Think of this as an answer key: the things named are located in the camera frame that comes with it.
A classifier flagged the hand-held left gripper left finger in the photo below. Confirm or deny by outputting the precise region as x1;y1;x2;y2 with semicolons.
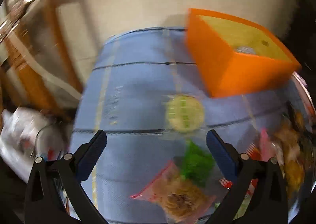
24;129;109;224

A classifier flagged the brown snack packet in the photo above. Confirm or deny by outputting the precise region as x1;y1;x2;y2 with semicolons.
272;109;309;158

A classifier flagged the pink snack packet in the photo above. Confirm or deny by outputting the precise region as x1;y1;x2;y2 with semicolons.
259;128;280;163

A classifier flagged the orange cardboard box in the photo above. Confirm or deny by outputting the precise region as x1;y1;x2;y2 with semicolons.
185;8;302;98

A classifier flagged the blue striped tablecloth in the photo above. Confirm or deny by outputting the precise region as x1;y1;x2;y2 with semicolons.
69;26;316;224

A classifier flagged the clear cracker snack packet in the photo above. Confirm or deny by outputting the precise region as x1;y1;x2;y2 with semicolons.
130;160;216;223

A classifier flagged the silver snack packet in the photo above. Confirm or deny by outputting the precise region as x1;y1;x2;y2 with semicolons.
234;46;256;54

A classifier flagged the round green yellow snack packet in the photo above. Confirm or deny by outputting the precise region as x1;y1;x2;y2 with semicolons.
165;94;205;133

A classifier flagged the wooden chair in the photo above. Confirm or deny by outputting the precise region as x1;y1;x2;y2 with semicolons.
0;0;84;121

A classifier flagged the red white striped snack packet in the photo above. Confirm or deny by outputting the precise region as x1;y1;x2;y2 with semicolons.
218;143;262;196

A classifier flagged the white plastic bag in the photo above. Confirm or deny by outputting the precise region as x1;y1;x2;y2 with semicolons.
0;107;72;185

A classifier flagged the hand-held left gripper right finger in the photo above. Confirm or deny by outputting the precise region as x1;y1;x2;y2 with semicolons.
206;129;289;224

